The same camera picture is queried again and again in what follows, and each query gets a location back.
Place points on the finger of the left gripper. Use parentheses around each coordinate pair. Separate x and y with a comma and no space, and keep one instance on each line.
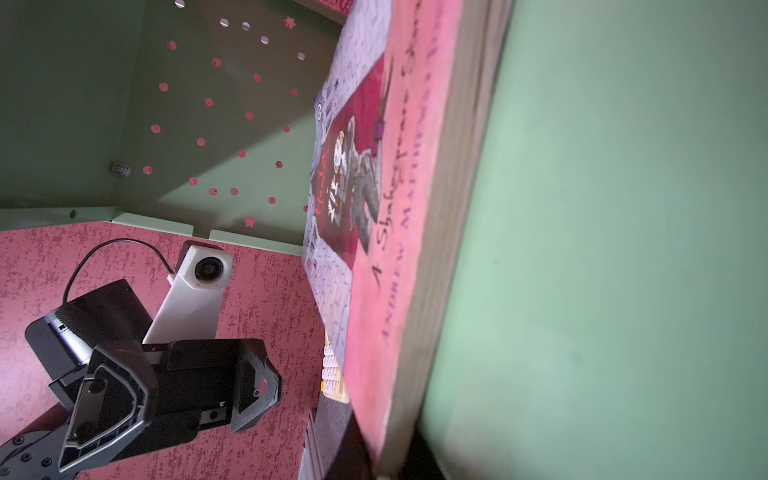
(257,386)
(115,404)

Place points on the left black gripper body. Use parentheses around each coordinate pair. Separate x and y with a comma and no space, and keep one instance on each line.
(196,386)

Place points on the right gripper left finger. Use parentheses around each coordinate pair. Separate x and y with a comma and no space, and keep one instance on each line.
(342,453)

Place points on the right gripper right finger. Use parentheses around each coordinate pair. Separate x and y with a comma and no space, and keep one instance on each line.
(420,462)

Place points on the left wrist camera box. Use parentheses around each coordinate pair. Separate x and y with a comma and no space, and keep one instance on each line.
(63,340)

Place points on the pink illustrated book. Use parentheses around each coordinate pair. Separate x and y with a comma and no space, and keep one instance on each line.
(400,122)

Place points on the cream calculator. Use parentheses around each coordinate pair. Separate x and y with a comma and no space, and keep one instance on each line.
(332,384)

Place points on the green wooden shelf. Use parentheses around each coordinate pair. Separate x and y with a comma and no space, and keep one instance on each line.
(607,317)

